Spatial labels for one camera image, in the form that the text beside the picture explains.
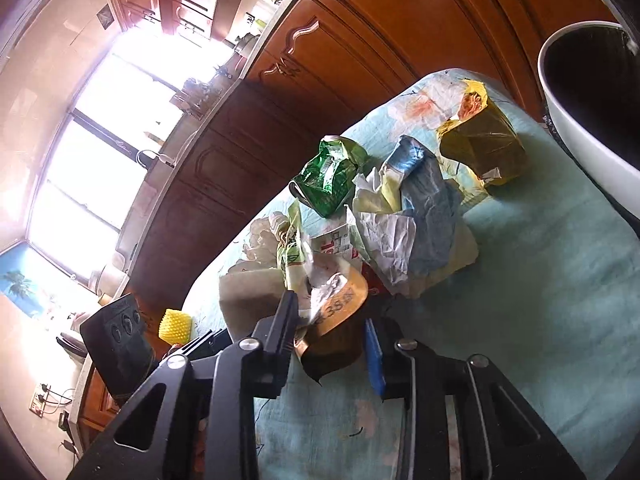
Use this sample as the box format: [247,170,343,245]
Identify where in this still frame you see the kitchen window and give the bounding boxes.
[27,30,236,281]

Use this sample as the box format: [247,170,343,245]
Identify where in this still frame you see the white tissue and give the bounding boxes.
[240,217,281,266]

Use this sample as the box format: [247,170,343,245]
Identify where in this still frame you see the olive yellow snack packet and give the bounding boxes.
[434,79,529,196]

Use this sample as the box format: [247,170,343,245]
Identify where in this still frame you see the wooden base cabinets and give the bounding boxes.
[77,0,626,433]

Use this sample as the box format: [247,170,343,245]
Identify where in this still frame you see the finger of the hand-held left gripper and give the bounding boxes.
[172,329,236,361]

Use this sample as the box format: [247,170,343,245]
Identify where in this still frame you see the yellow foam fruit net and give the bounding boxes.
[158,308,194,345]

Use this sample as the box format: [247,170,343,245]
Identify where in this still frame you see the wall socket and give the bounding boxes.
[29,382,57,417]

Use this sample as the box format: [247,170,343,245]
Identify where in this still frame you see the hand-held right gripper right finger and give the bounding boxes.
[364,316,586,480]

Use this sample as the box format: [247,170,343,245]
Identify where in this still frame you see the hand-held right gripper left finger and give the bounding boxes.
[67,290,301,480]

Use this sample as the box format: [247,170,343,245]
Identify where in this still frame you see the blue palm tree picture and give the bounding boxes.
[0,242,51,318]

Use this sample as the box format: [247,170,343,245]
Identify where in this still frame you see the floral teal tablecloth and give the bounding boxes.
[180,67,640,480]

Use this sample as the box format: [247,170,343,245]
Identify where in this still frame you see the brown paper cup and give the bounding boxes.
[292,260,371,386]

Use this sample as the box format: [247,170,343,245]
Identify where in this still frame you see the green white drink packet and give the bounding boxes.
[270,205,313,293]

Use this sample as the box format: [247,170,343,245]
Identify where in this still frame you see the utensil rack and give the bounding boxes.
[172,77,216,121]

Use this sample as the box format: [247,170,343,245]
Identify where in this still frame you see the red white printed packet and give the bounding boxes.
[310,227,386,296]

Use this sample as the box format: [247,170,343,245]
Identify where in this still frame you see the crushed green can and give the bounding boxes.
[289,135,372,219]

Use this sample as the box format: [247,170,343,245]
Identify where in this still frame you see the blue and white crumpled wrapper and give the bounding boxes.
[350,150,481,301]

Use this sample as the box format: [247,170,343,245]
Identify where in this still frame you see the grey paper bag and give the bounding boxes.
[220,267,288,333]

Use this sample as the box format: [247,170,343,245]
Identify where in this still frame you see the white trash bin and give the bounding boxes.
[537,20,640,233]

